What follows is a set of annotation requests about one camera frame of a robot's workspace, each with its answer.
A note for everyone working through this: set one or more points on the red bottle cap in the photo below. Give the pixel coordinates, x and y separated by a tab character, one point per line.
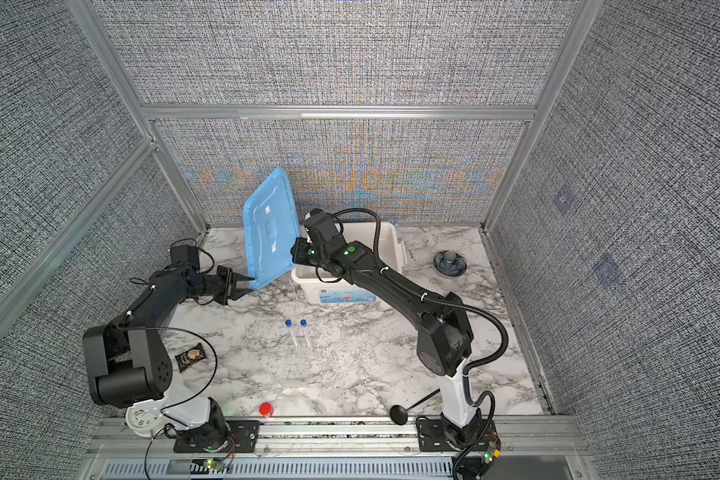
266	410

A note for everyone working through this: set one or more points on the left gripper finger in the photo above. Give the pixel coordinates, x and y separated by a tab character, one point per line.
229	276
234	294

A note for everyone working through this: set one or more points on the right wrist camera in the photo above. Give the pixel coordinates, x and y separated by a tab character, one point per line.
321	224

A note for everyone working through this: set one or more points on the dark bowl with stones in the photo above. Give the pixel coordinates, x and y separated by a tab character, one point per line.
450	263

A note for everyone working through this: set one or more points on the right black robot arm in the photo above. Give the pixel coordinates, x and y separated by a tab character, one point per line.
444	332

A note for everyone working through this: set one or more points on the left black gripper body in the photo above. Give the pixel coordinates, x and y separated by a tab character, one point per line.
215	285

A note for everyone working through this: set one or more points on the white analog clock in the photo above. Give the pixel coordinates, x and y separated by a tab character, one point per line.
146	423

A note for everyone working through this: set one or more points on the black long handled ladle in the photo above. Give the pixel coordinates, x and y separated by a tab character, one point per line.
399	414

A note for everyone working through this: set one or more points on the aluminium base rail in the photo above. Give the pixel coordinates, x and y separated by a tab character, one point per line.
363	436

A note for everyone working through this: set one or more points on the white plastic storage bin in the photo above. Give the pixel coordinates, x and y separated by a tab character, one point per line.
322	287

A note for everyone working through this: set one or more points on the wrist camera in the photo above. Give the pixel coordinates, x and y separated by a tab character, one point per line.
187	255
321	224

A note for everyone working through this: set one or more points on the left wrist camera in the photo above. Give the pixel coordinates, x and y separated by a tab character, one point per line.
187	255

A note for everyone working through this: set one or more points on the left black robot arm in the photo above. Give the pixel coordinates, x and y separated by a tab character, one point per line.
128	366

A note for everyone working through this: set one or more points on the blue plastic bin lid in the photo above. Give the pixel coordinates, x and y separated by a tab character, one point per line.
271	228

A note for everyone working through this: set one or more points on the dark snack packet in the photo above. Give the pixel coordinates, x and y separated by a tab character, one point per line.
190	357

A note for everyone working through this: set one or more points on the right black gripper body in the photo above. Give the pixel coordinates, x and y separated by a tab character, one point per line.
318	257

